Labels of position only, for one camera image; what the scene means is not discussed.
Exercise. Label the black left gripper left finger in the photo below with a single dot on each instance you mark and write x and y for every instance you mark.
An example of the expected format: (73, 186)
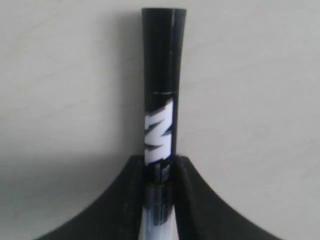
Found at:
(115, 215)

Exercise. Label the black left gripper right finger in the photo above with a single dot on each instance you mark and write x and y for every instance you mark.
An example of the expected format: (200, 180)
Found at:
(202, 215)

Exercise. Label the black and white marker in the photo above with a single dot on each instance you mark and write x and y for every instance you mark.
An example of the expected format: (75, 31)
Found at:
(163, 36)

